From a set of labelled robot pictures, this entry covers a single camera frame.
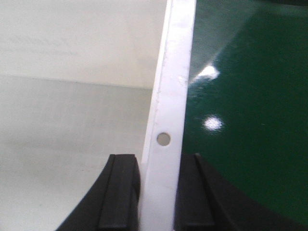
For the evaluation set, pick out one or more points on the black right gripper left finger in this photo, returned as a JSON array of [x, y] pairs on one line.
[[111, 204]]

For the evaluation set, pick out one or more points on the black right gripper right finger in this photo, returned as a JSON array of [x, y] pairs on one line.
[[207, 202]]

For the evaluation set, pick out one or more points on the white plastic tote box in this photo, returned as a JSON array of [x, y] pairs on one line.
[[83, 79]]

